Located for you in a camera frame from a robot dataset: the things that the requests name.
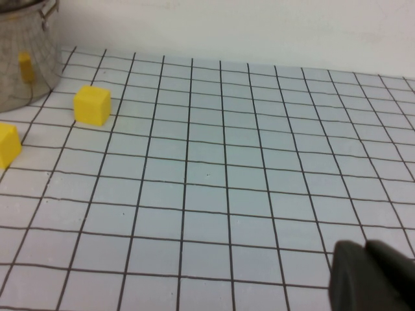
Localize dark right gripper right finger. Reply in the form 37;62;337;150
366;239;415;311

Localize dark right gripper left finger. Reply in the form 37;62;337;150
329;240;390;311

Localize white black-grid tablecloth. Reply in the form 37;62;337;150
0;45;415;311

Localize yellow foam cube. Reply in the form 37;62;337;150
0;122;23;170
73;85;112;126

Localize stainless steel pot black handles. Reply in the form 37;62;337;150
0;0;63;113

